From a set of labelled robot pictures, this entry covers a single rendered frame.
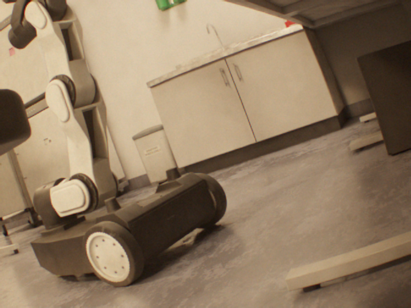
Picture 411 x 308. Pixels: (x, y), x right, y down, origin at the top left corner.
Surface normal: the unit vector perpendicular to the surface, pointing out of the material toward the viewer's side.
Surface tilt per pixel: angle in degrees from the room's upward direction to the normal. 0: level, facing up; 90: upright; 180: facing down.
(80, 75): 84
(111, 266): 90
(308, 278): 90
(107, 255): 90
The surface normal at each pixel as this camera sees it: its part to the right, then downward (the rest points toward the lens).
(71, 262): -0.47, 0.23
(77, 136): -0.22, 0.58
